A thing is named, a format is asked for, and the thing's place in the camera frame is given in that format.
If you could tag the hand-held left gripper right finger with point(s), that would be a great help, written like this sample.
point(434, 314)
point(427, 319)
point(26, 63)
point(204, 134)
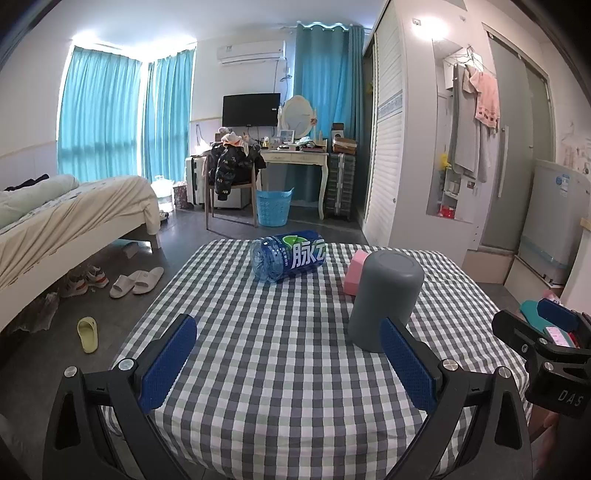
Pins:
point(408, 369)

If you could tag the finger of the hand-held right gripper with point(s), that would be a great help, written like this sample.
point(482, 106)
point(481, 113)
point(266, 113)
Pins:
point(556, 311)
point(512, 330)

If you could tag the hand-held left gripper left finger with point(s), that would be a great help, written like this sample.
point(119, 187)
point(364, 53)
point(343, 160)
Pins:
point(168, 364)

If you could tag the grey cup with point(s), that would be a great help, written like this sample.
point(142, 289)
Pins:
point(385, 295)

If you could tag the person's right hand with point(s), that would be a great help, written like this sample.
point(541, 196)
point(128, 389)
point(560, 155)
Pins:
point(545, 438)

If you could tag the teal flat object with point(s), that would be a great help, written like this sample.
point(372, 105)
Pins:
point(531, 314)

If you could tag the yellow slipper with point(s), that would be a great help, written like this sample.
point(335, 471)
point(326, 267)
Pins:
point(87, 334)

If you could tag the white slipper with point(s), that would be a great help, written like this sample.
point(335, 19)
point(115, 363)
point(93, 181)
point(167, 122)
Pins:
point(123, 285)
point(148, 280)

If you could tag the white refrigerator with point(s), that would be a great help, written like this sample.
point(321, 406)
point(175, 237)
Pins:
point(556, 217)

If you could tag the pink box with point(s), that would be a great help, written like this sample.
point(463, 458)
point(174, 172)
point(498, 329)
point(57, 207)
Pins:
point(354, 274)

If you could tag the grey checkered tablecloth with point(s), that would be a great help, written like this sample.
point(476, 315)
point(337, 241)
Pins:
point(277, 350)

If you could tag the pair of sneakers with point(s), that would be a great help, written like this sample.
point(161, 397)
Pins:
point(85, 281)

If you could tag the plastic bags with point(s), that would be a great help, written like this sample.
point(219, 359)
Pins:
point(39, 311)

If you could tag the blue plastic bottle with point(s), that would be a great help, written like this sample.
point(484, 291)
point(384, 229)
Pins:
point(288, 256)

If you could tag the patterned gift bag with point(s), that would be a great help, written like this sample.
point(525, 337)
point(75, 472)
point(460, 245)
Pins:
point(180, 194)

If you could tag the clear water jug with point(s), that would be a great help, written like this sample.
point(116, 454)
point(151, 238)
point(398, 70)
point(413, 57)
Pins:
point(162, 194)

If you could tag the white hanging cloth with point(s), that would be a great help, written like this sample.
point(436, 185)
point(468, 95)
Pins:
point(483, 157)

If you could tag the bed with beige sheet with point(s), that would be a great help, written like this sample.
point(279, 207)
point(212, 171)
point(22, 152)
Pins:
point(69, 221)

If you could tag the frosted glass door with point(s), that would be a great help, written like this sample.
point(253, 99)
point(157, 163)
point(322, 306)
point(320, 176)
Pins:
point(517, 138)

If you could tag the wooden chair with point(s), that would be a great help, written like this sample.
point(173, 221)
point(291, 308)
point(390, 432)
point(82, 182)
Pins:
point(235, 194)

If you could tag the white suitcase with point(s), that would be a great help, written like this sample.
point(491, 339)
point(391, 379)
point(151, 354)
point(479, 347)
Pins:
point(194, 180)

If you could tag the blue laundry basket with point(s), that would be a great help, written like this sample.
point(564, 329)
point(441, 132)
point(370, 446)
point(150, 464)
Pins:
point(274, 207)

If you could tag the dark suitcase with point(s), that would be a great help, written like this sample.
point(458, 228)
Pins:
point(340, 184)

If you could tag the black jacket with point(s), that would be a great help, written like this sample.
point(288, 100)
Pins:
point(231, 168)

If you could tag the grey hanging towel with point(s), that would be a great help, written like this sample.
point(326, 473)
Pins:
point(463, 124)

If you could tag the pale green pillow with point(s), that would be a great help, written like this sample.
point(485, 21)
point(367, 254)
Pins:
point(32, 201)

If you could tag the white wardrobe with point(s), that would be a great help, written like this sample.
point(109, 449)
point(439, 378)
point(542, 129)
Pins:
point(406, 138)

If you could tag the pink towel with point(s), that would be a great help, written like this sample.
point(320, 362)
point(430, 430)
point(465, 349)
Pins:
point(488, 101)

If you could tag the dark clothing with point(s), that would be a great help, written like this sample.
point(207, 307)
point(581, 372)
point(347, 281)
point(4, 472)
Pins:
point(25, 182)

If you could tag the cardboard box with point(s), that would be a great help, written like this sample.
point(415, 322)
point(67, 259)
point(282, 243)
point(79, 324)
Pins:
point(345, 146)

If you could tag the cream dressing table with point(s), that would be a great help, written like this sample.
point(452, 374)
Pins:
point(295, 159)

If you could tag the narrow teal curtain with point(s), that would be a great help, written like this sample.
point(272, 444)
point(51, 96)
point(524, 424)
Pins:
point(168, 115)

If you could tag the wide teal curtain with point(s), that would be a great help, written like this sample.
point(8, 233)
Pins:
point(99, 110)

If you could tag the black television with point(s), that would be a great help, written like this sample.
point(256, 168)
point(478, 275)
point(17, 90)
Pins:
point(251, 109)

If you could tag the oval white mirror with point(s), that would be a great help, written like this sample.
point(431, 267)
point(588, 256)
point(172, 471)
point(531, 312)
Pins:
point(298, 115)

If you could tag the tall teal curtain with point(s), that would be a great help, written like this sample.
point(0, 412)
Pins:
point(330, 92)

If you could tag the white air conditioner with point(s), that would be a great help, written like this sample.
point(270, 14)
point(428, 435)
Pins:
point(251, 51)

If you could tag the white photo frame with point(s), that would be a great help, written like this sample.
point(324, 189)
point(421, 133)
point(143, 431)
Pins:
point(286, 136)

